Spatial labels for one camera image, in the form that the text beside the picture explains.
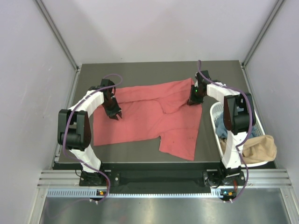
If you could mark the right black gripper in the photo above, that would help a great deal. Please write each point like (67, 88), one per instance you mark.
(193, 98)

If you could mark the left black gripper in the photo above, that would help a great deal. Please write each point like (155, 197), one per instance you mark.
(116, 110)

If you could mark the red t shirt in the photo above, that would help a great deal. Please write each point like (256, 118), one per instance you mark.
(149, 112)

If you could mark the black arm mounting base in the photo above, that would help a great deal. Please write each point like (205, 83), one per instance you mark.
(198, 173)

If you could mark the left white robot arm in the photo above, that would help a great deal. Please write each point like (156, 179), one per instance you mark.
(74, 131)

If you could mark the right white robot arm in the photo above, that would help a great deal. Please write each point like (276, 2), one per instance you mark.
(238, 118)

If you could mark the blue t shirt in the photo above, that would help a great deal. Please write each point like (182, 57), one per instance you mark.
(222, 132)

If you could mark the tan t shirt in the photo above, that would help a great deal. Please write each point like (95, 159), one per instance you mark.
(255, 150)

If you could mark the grey slotted cable duct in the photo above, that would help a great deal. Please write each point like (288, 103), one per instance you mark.
(96, 193)

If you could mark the aluminium front rail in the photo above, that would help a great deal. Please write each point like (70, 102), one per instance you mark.
(258, 178)

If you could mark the left aluminium frame post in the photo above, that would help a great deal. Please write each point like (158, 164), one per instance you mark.
(50, 22)

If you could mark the aluminium frame post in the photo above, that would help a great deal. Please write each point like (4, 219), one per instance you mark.
(50, 22)
(263, 31)

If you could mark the right aluminium frame post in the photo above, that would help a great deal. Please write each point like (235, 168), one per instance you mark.
(263, 31)

